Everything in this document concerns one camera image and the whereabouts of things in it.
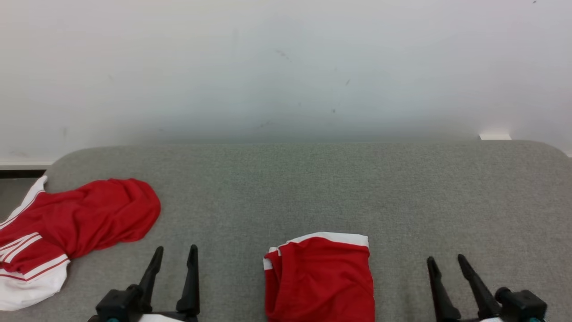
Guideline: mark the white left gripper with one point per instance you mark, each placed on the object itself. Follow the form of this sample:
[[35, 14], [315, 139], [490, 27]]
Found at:
[[165, 319]]

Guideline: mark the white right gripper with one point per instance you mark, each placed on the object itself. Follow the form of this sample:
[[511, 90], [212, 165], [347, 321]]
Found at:
[[487, 320]]

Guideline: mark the red jersey with white stripes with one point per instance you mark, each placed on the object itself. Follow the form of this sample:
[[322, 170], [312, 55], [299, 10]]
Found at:
[[98, 214]]

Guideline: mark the red Bulls 23 shorts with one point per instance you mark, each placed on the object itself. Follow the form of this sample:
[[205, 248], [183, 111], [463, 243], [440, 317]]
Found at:
[[321, 277]]

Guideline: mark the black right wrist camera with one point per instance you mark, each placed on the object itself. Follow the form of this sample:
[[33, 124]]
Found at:
[[523, 304]]

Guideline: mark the white wall socket box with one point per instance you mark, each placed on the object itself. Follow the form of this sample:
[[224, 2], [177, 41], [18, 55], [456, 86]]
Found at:
[[495, 137]]

